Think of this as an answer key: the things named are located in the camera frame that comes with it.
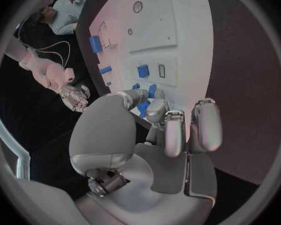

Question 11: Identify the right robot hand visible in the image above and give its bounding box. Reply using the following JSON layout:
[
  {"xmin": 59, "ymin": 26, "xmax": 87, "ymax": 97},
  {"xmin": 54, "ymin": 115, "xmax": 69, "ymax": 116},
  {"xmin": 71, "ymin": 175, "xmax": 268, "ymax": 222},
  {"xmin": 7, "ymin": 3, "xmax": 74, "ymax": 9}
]
[{"xmin": 59, "ymin": 84, "xmax": 92, "ymax": 113}]

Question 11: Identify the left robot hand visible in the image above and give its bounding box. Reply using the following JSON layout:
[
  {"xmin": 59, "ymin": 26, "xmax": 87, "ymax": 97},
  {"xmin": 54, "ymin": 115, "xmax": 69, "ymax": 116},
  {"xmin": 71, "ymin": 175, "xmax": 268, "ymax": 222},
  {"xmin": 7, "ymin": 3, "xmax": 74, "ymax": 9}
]
[{"xmin": 68, "ymin": 88, "xmax": 223, "ymax": 225}]

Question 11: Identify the large blue peg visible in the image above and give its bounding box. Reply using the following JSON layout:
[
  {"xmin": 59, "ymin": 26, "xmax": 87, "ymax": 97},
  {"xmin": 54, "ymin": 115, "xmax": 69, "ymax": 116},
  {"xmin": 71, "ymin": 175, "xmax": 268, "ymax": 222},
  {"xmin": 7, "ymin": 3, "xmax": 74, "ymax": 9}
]
[{"xmin": 98, "ymin": 65, "xmax": 113, "ymax": 75}]

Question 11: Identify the long blue cylinder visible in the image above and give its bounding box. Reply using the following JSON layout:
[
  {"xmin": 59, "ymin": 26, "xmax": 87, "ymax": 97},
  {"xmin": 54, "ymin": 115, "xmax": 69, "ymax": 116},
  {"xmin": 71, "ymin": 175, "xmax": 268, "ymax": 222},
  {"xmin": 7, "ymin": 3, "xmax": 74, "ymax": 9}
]
[{"xmin": 88, "ymin": 35, "xmax": 103, "ymax": 54}]

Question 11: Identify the white task board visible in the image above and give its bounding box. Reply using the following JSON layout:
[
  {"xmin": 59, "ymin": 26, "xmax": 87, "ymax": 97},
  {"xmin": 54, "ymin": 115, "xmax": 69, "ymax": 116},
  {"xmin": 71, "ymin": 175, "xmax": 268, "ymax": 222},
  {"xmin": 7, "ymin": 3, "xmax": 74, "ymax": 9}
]
[{"xmin": 88, "ymin": 0, "xmax": 215, "ymax": 141}]

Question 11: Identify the blue gear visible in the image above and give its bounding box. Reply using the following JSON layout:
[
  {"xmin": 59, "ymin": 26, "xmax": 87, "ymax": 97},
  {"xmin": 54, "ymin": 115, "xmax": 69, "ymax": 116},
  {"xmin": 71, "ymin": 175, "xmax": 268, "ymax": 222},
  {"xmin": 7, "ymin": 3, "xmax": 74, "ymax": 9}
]
[{"xmin": 136, "ymin": 100, "xmax": 152, "ymax": 119}]

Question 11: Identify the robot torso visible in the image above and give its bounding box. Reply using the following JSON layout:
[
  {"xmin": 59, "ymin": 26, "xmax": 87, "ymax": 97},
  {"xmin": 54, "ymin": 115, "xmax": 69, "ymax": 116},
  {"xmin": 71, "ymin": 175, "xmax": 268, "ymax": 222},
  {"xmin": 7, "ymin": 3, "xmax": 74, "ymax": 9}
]
[{"xmin": 14, "ymin": 14, "xmax": 80, "ymax": 68}]

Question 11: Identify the person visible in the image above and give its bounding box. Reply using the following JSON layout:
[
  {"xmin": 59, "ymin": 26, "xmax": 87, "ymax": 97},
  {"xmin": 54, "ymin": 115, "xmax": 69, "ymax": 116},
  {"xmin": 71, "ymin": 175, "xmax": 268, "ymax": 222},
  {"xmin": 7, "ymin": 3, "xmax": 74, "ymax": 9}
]
[{"xmin": 40, "ymin": 0, "xmax": 89, "ymax": 36}]

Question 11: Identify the white cable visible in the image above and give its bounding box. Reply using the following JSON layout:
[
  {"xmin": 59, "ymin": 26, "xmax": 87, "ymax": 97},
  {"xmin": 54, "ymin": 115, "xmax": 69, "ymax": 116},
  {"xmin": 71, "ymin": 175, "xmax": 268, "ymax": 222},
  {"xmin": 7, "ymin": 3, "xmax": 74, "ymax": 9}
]
[
  {"xmin": 35, "ymin": 40, "xmax": 72, "ymax": 69},
  {"xmin": 36, "ymin": 50, "xmax": 65, "ymax": 67}
]

